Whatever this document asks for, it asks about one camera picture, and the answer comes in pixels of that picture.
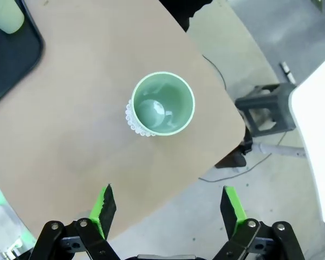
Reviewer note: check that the grey metal table leg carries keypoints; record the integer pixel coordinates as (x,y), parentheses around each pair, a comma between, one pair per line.
(281,149)

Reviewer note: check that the black plastic tray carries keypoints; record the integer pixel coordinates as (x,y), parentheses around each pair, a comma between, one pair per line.
(10,59)

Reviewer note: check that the black table foot bracket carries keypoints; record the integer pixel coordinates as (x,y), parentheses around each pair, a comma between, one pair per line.
(233,159)

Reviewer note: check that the white paper coaster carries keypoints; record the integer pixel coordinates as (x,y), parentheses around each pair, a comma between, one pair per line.
(131,124)

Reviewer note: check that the dark grey plastic stool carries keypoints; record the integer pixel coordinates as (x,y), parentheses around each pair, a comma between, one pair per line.
(284,92)

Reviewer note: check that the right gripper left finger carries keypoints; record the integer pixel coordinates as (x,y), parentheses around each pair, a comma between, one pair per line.
(103,216)

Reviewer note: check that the metal floor strip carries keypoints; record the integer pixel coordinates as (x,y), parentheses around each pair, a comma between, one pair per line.
(287,71)

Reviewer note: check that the green tall cup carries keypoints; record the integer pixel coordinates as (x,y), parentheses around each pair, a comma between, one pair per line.
(5,16)
(176,94)

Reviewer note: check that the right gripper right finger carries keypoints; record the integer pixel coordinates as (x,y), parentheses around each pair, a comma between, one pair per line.
(233,214)

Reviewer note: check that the white table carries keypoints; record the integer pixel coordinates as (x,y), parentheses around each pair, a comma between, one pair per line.
(314,135)

